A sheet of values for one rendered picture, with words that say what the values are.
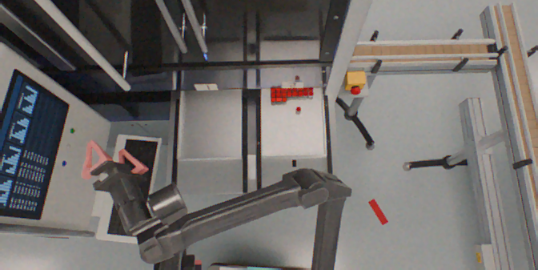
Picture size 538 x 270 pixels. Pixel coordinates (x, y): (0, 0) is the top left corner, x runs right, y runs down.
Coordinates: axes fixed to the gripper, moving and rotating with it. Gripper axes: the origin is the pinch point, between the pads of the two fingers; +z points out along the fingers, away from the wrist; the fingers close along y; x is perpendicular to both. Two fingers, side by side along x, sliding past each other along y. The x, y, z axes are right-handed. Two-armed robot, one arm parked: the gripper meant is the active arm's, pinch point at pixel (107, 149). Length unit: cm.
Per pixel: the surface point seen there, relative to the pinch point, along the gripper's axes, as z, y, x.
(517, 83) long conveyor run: -23, -106, -113
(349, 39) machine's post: 8, -44, -62
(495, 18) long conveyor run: 6, -110, -128
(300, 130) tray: 8, -87, -30
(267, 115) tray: 21, -83, -22
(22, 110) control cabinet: 36.3, -11.7, 27.6
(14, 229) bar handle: 6.6, -13.6, 43.3
